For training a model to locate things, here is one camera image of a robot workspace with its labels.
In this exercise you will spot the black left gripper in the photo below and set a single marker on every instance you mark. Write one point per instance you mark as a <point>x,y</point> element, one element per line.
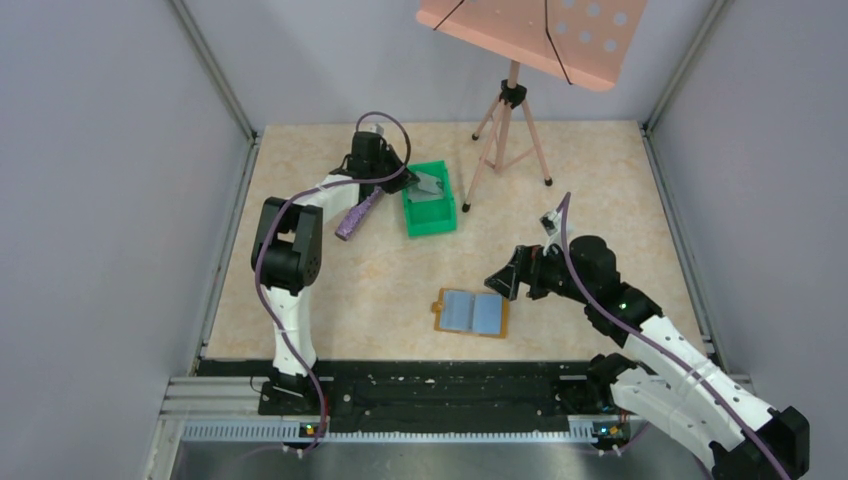
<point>400,168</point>

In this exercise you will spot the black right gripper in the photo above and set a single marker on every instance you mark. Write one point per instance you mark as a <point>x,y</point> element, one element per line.
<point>525,270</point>

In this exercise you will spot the silver credit card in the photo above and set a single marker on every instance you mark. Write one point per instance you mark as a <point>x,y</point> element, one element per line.
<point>422,175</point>

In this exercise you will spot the yellow leather card holder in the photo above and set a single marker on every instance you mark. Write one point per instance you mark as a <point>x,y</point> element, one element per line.
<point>469,313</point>

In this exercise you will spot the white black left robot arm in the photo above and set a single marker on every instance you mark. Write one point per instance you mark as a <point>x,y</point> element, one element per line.
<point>287,252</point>

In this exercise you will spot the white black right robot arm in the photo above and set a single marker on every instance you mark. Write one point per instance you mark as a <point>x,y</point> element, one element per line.
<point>659,376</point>

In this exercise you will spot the silver VIP card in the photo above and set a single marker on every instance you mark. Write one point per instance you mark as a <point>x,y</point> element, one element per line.
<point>427,190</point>

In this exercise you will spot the green plastic bin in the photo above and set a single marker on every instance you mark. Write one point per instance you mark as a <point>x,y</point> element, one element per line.
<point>434,217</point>

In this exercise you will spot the purple glitter microphone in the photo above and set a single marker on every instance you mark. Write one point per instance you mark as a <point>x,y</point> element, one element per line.
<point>357,215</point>

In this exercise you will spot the pink music stand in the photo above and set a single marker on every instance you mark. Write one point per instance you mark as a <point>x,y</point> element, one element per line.
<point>581,42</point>

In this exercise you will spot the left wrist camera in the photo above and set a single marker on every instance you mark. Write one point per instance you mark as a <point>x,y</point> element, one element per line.
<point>376,128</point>

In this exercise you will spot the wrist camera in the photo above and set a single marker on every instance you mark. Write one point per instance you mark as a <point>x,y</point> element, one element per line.
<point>551,222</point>
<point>376,128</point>

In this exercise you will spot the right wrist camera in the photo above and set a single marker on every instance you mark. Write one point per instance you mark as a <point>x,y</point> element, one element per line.
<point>551,222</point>

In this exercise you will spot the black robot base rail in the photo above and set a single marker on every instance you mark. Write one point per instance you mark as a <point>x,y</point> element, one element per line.
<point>355,401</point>

